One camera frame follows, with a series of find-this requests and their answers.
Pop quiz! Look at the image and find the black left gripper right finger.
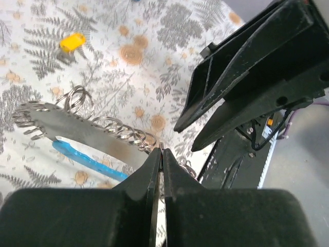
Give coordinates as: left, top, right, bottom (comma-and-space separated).
162, 149, 317, 246

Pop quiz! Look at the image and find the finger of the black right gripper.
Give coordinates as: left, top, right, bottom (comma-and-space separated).
174, 1, 312, 133
191, 64, 326, 152

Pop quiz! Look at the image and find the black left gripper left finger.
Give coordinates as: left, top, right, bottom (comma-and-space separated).
1, 148, 161, 246

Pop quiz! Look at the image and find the metal keyring organizer with keys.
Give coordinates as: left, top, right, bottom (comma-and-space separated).
11, 85, 198, 181

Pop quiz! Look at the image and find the floral table mat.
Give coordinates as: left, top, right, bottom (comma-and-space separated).
1, 1, 244, 204

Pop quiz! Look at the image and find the yellow key near centre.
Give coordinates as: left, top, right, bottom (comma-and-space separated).
59, 33, 86, 54

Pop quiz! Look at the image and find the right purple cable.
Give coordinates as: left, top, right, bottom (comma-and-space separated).
277, 101, 329, 141

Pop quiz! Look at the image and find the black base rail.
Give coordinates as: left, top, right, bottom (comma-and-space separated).
197, 113, 282, 189

